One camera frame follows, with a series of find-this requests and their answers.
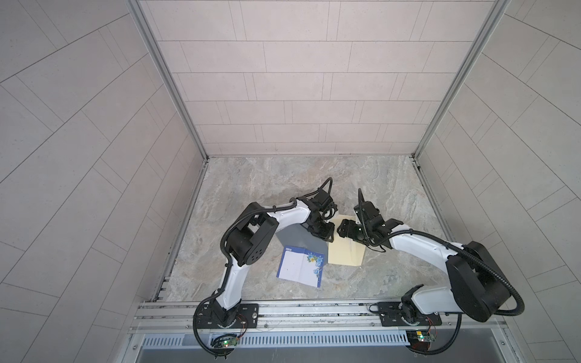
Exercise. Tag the right green circuit board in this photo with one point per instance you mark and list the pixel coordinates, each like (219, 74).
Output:
(420, 340)

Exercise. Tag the blue floral notepad card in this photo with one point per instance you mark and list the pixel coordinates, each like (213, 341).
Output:
(302, 266)

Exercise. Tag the grey envelope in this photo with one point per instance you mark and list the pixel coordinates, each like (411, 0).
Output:
(298, 236)

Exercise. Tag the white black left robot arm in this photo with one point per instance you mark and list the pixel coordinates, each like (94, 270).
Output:
(247, 239)

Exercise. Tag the metal corner profile right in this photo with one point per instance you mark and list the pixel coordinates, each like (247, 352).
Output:
(490, 23)

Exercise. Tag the green circuit board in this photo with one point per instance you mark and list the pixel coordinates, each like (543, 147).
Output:
(420, 340)
(225, 341)

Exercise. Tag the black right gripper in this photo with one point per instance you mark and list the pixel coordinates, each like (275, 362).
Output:
(349, 224)

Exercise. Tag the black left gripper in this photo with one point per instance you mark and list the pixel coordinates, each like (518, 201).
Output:
(327, 234)

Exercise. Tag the left green circuit board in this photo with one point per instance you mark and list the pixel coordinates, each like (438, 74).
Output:
(225, 341)

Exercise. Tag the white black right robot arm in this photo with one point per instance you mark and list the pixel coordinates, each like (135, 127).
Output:
(476, 287)

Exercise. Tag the metal corner profile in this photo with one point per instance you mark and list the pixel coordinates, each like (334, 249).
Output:
(145, 30)
(490, 23)

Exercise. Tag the cream yellow envelope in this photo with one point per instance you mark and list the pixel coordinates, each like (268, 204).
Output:
(344, 251)

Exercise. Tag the metal corner profile left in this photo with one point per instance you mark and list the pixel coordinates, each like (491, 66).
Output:
(145, 30)

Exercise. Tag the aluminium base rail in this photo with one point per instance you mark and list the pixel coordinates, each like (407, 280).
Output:
(287, 324)

